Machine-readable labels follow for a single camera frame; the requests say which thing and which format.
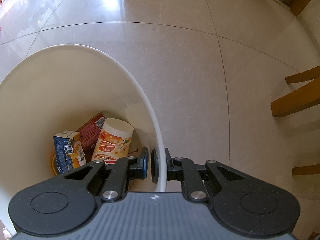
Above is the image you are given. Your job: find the wooden chair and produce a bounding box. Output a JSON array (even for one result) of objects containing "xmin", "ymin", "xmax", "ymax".
[{"xmin": 271, "ymin": 66, "xmax": 319, "ymax": 176}]

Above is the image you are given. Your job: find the white plastic bucket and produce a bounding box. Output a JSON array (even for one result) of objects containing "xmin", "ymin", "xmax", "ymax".
[{"xmin": 1, "ymin": 44, "xmax": 167, "ymax": 235}]

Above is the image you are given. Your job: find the red tin can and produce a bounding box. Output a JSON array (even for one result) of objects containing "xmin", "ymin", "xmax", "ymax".
[{"xmin": 77, "ymin": 113, "xmax": 105, "ymax": 152}]

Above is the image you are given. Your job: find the blue juice carton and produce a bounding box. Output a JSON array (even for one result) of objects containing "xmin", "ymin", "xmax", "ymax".
[{"xmin": 53, "ymin": 131, "xmax": 86, "ymax": 174}]

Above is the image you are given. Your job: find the yellow milk tea cup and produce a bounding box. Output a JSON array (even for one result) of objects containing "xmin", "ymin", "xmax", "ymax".
[{"xmin": 91, "ymin": 118, "xmax": 134, "ymax": 164}]

